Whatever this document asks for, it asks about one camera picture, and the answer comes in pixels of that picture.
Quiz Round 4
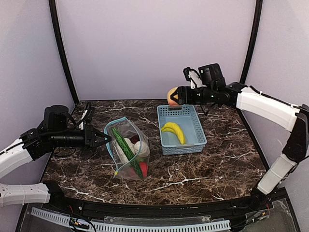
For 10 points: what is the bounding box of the left black frame post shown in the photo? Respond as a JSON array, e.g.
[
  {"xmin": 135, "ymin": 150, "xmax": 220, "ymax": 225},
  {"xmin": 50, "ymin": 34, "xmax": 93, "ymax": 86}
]
[{"xmin": 48, "ymin": 0, "xmax": 79, "ymax": 105}]

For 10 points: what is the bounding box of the right black frame post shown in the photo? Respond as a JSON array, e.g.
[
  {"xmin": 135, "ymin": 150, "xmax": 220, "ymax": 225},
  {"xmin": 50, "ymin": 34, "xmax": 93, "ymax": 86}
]
[{"xmin": 240, "ymin": 0, "xmax": 263, "ymax": 84}]

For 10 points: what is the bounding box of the clear zip top bag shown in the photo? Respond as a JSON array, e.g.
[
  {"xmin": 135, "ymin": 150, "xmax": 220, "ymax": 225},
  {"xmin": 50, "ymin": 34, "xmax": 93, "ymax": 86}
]
[{"xmin": 104, "ymin": 117, "xmax": 150, "ymax": 180}]

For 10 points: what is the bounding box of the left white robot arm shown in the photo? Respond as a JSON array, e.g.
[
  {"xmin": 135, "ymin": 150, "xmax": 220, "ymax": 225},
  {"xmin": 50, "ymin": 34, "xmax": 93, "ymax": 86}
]
[{"xmin": 0, "ymin": 104, "xmax": 112, "ymax": 207}]

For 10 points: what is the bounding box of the yellow banana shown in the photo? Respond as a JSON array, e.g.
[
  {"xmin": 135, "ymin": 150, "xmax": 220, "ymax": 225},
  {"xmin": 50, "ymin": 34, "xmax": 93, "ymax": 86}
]
[{"xmin": 161, "ymin": 122, "xmax": 186, "ymax": 145}]

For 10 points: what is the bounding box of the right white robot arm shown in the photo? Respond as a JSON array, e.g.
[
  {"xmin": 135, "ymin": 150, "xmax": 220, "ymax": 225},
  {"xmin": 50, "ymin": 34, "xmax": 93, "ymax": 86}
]
[{"xmin": 168, "ymin": 63, "xmax": 309, "ymax": 195}]

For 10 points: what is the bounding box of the white slotted cable duct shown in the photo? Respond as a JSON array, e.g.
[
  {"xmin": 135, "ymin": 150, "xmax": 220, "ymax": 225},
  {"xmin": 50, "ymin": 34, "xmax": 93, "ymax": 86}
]
[{"xmin": 31, "ymin": 207, "xmax": 231, "ymax": 232}]

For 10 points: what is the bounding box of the dark red apple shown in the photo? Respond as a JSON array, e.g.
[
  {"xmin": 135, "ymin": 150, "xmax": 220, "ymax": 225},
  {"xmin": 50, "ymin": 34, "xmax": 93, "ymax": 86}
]
[{"xmin": 130, "ymin": 135, "xmax": 140, "ymax": 144}]

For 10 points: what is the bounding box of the green cucumber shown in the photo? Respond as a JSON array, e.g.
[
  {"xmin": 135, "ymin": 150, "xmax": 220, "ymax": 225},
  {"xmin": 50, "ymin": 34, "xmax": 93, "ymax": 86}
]
[{"xmin": 111, "ymin": 127, "xmax": 144, "ymax": 179}]

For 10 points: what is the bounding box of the white cauliflower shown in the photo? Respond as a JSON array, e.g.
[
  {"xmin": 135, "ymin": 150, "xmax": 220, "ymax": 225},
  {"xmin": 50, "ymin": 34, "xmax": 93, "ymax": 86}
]
[{"xmin": 115, "ymin": 138, "xmax": 135, "ymax": 164}]

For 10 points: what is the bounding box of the orange fruit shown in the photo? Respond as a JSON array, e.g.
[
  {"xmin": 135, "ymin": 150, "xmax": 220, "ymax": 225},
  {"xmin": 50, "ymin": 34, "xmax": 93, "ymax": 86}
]
[{"xmin": 167, "ymin": 87, "xmax": 181, "ymax": 107}]

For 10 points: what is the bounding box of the light blue plastic basket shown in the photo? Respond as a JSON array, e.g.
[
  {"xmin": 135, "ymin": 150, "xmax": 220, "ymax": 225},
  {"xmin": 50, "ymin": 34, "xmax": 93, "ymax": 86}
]
[{"xmin": 157, "ymin": 105, "xmax": 207, "ymax": 155}]

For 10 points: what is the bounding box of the black frame post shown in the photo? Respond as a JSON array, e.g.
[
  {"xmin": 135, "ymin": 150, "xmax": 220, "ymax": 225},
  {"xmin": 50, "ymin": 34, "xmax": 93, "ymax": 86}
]
[
  {"xmin": 48, "ymin": 0, "xmax": 79, "ymax": 105},
  {"xmin": 240, "ymin": 0, "xmax": 263, "ymax": 84}
]

